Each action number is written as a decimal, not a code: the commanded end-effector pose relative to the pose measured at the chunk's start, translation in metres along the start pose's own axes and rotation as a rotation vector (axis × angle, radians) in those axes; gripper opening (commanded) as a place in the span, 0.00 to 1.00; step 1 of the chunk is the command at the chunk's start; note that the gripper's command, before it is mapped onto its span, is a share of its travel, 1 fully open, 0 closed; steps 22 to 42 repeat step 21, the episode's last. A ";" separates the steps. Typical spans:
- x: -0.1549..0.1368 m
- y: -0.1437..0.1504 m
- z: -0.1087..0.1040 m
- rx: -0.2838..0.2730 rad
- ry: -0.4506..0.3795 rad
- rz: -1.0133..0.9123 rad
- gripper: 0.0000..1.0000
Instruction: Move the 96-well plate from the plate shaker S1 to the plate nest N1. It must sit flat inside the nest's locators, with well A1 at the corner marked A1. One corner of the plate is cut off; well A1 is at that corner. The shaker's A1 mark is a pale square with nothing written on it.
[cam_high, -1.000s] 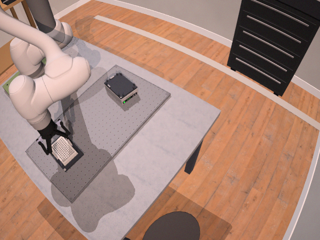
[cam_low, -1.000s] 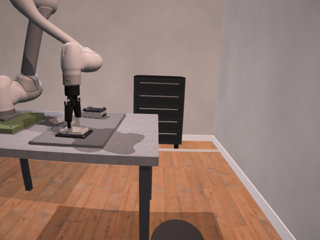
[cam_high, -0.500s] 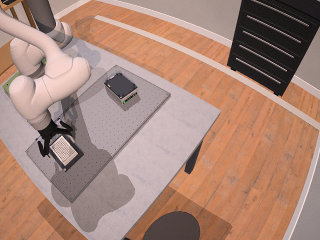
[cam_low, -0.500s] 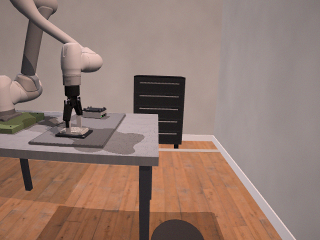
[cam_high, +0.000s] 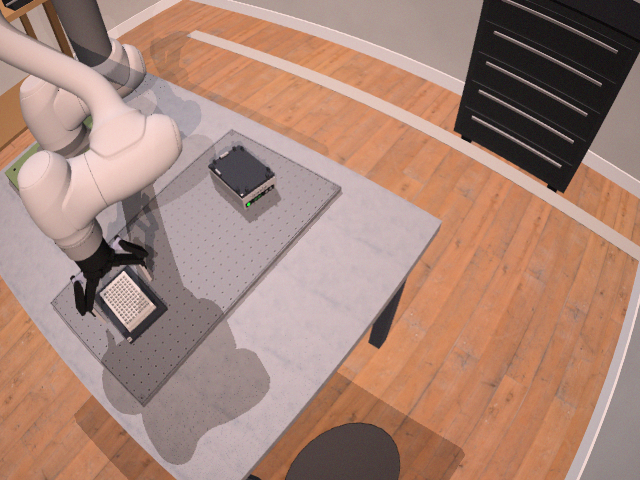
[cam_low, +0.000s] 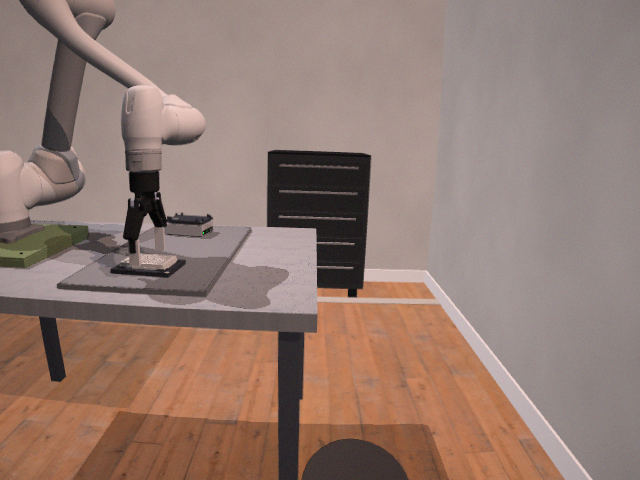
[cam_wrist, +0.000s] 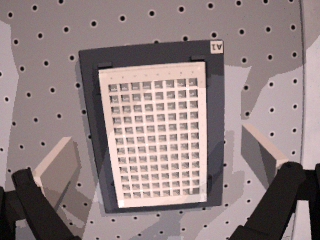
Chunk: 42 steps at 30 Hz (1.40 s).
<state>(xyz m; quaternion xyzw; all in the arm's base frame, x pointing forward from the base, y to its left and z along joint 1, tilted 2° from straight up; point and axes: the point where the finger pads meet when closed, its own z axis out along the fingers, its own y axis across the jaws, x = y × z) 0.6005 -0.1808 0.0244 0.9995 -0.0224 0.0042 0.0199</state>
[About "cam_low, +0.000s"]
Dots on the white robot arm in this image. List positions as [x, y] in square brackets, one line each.
[52, 173]

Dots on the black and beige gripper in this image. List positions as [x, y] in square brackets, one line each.
[143, 185]

